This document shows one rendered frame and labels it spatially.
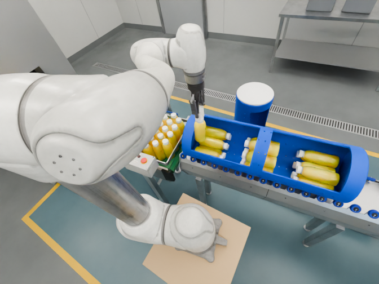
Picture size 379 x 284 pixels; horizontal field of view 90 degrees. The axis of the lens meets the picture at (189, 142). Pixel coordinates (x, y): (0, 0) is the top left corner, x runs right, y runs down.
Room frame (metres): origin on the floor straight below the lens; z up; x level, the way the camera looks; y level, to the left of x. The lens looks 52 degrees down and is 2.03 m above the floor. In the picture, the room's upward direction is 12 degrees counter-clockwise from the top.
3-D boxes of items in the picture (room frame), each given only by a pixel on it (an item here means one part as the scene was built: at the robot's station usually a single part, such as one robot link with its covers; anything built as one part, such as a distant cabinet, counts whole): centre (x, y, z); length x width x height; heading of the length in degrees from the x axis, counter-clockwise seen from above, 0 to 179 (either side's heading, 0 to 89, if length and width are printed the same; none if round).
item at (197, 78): (0.70, -0.08, 1.58); 0.09 x 0.09 x 0.06
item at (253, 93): (1.13, -0.58, 1.03); 0.28 x 0.28 x 0.01
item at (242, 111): (1.13, -0.58, 0.59); 0.28 x 0.28 x 0.88
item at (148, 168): (0.69, 0.33, 1.05); 0.20 x 0.10 x 0.10; 57
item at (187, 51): (0.71, -0.07, 1.69); 0.13 x 0.11 x 0.16; 71
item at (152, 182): (0.69, 0.33, 0.50); 0.04 x 0.04 x 1.00; 57
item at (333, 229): (0.18, -0.84, 0.31); 0.06 x 0.06 x 0.63; 57
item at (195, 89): (0.70, -0.08, 1.50); 0.08 x 0.07 x 0.09; 146
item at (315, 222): (0.30, -0.91, 0.31); 0.06 x 0.06 x 0.63; 57
